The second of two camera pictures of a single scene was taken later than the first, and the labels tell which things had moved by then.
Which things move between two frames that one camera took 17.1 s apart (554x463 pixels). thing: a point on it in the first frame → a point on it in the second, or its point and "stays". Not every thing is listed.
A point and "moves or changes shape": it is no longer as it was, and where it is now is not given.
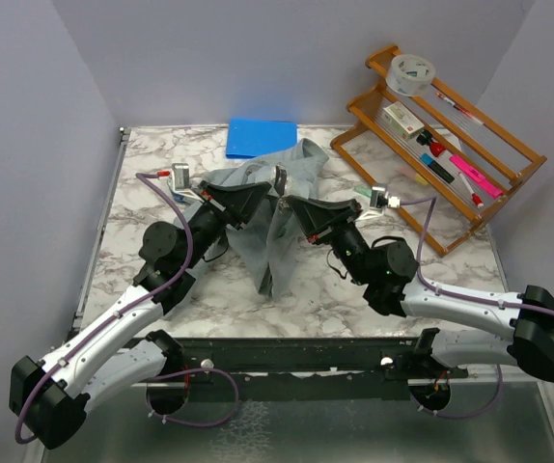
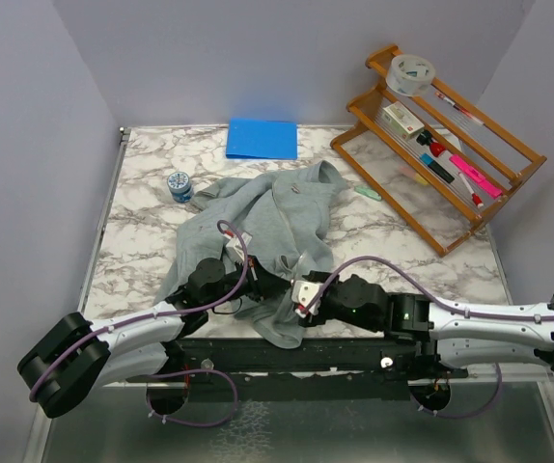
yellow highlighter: x=419 y=178 stays
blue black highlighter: x=435 y=167 stays
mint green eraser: x=364 y=189 stays
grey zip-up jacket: x=265 y=236 moves or changes shape
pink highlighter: x=485 y=182 stays
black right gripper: x=316 y=217 → x=320 y=317
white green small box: x=399 y=118 stays
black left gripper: x=240 y=201 → x=263 y=284
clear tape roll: x=408 y=74 stays
